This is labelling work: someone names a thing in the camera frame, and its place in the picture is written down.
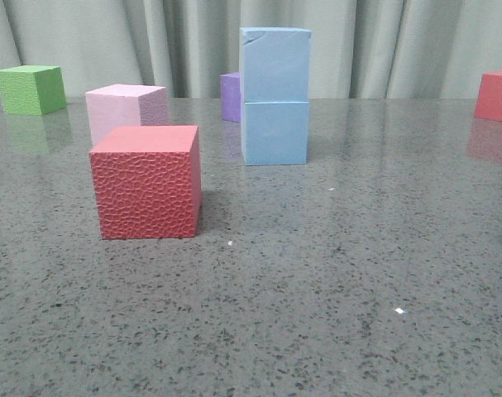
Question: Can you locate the light blue foam cube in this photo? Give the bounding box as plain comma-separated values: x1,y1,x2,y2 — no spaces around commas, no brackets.
241,102,309,165

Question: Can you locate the darker blue foam cube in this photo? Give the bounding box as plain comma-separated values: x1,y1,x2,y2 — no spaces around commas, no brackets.
239,27,312,103

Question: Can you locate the red textured foam cube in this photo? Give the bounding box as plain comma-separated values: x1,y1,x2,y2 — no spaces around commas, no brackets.
89,125,201,239

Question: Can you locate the dark purple foam cube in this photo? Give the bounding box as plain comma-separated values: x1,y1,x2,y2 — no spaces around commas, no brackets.
220,72,241,123

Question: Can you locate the pink foam cube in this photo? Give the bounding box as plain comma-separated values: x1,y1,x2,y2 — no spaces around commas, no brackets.
85,84,169,145

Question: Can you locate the grey pleated curtain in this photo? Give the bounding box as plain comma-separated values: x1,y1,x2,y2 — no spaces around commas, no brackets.
0,1,502,98

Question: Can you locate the green foam cube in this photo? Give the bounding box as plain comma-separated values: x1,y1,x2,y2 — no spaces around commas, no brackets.
0,65,67,116

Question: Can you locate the red foam cube at right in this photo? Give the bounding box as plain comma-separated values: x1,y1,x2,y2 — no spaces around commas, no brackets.
474,71,502,122

